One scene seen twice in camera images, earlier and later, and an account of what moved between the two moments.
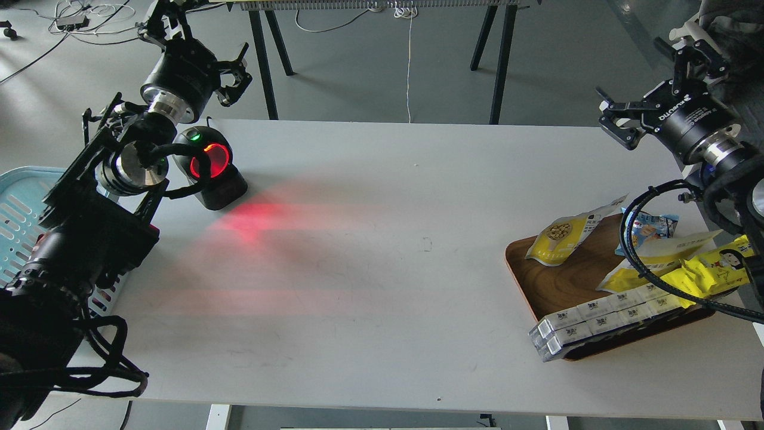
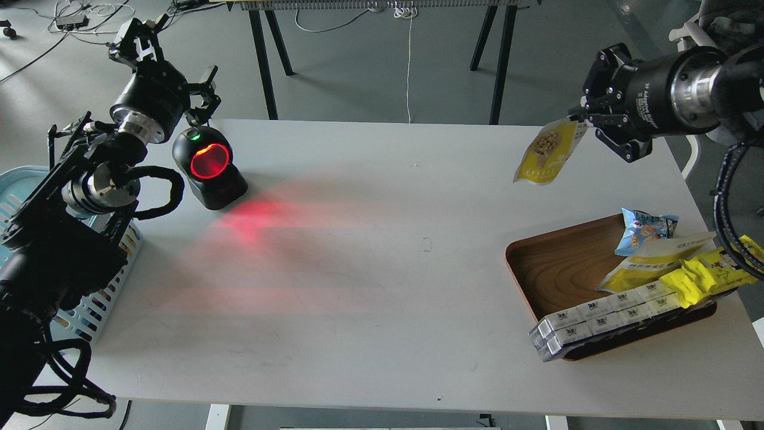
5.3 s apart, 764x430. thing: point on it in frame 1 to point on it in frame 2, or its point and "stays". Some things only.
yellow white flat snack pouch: [657, 254] stays
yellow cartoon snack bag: [720, 268] stays
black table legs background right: [510, 17] stays
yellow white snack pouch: [558, 237] to [548, 150]
